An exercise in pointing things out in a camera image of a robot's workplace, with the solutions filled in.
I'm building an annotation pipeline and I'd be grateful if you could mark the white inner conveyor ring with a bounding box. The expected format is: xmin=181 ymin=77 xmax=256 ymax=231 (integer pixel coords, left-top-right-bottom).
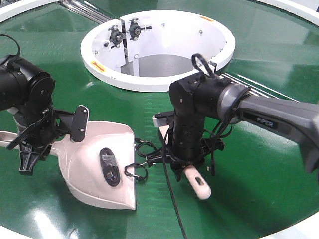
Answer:
xmin=80 ymin=10 xmax=236 ymax=93

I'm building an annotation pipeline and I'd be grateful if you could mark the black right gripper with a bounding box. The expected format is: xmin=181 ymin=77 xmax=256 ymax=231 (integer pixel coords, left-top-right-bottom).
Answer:
xmin=146 ymin=138 xmax=224 ymax=181

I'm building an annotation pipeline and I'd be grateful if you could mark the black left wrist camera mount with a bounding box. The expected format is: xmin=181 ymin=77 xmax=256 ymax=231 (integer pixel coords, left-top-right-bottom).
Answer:
xmin=70 ymin=105 xmax=89 ymax=142

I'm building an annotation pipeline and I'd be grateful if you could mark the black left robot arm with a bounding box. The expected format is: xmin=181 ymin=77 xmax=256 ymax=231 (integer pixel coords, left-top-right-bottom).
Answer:
xmin=0 ymin=55 xmax=74 ymax=175

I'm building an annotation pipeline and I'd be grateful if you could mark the cream hand brush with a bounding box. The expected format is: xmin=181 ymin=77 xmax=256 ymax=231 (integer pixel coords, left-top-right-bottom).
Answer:
xmin=158 ymin=125 xmax=212 ymax=200

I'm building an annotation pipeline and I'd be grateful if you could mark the black bearing unit left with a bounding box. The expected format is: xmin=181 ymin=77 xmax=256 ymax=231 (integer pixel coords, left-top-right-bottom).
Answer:
xmin=103 ymin=25 xmax=124 ymax=48

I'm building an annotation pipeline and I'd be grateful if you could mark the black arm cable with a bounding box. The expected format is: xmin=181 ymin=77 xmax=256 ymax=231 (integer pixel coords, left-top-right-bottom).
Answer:
xmin=161 ymin=129 xmax=188 ymax=239

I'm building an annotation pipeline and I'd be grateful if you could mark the chrome roller strip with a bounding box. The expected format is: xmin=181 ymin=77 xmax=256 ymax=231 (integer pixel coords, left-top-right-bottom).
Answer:
xmin=221 ymin=73 xmax=299 ymax=102
xmin=58 ymin=0 xmax=116 ymax=24

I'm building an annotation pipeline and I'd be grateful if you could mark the small black wire loop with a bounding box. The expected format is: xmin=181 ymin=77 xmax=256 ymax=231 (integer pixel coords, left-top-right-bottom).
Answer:
xmin=124 ymin=163 xmax=149 ymax=182
xmin=134 ymin=138 xmax=158 ymax=158

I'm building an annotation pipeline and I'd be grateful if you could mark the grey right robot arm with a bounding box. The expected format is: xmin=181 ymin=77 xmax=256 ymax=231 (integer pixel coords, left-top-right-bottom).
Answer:
xmin=147 ymin=73 xmax=319 ymax=178

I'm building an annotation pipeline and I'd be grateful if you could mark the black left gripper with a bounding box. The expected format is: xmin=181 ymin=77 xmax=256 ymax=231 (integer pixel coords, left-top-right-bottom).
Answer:
xmin=7 ymin=106 xmax=75 ymax=176

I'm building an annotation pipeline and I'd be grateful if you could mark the chrome roller strip right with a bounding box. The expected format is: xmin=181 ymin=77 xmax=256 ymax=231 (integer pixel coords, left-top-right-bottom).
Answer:
xmin=221 ymin=73 xmax=299 ymax=102

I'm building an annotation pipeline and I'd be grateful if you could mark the cream plastic dustpan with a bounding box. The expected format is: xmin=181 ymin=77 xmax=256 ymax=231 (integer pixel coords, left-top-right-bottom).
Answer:
xmin=0 ymin=121 xmax=137 ymax=211

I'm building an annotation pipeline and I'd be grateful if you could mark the chrome roller strip far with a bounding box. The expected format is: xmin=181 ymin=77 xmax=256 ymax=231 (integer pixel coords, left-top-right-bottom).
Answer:
xmin=58 ymin=0 xmax=116 ymax=24

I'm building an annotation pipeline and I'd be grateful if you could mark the white outer conveyor rim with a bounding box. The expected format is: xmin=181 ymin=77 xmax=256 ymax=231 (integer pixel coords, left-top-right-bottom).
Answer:
xmin=0 ymin=0 xmax=319 ymax=26

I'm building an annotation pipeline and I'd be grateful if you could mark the black bearing unit right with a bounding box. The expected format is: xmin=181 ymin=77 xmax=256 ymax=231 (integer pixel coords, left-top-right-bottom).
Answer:
xmin=126 ymin=18 xmax=152 ymax=41

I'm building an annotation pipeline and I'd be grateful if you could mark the black bearing unit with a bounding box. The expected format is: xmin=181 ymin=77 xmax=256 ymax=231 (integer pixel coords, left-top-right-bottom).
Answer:
xmin=103 ymin=25 xmax=124 ymax=48
xmin=126 ymin=18 xmax=152 ymax=41

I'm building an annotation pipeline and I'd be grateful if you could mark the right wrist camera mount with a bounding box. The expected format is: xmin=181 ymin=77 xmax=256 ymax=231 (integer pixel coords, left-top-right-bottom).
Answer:
xmin=152 ymin=111 xmax=174 ymax=128

